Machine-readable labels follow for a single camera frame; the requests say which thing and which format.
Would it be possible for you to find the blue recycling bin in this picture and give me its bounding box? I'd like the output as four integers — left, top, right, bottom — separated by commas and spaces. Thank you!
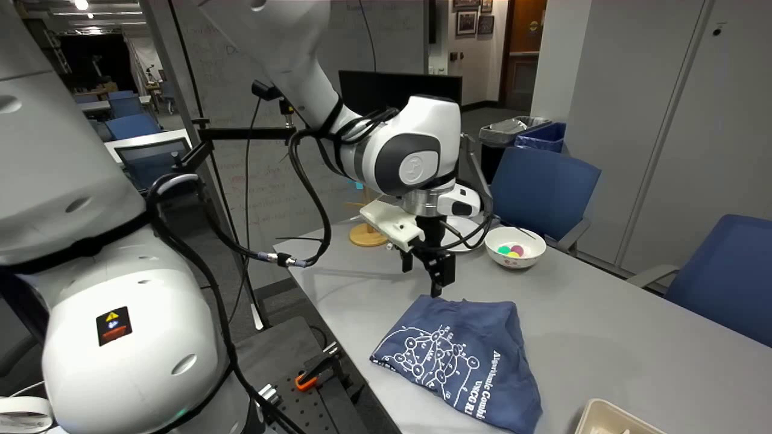
514, 119, 569, 155

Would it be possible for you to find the beige plastic tray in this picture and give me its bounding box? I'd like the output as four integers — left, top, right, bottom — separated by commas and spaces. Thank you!
572, 395, 669, 434

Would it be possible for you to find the grey cabinet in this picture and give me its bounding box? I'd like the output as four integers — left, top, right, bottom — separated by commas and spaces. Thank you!
563, 0, 772, 276

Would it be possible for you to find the white bowl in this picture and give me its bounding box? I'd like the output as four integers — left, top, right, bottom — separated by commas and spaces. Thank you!
484, 224, 551, 272

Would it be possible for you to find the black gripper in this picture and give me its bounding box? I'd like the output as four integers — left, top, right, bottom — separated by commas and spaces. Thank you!
398, 211, 458, 302

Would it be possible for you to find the blue printed T-shirt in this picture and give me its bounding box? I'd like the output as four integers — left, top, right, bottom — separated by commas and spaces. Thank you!
370, 294, 546, 434

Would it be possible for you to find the grey trash bin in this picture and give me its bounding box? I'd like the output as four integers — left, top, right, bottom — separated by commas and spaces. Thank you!
481, 115, 538, 184

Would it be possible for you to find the orange handled clamp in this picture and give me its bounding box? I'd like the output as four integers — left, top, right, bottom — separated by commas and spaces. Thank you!
292, 356, 340, 395

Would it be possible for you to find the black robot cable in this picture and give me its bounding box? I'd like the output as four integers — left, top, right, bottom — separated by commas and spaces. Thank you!
147, 127, 334, 434

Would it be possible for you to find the white plate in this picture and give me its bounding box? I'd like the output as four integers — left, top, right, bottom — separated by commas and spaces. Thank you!
445, 219, 487, 256

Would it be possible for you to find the framed wall picture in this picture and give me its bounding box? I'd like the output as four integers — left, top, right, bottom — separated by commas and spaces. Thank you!
453, 9, 478, 39

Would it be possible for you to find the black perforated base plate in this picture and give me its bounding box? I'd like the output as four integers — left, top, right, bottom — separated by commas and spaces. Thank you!
239, 315, 376, 434

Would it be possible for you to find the brown wooden door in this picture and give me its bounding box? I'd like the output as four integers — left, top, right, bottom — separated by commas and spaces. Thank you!
503, 0, 551, 115

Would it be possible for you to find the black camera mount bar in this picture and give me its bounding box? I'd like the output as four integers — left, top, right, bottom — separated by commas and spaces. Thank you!
190, 79, 300, 148

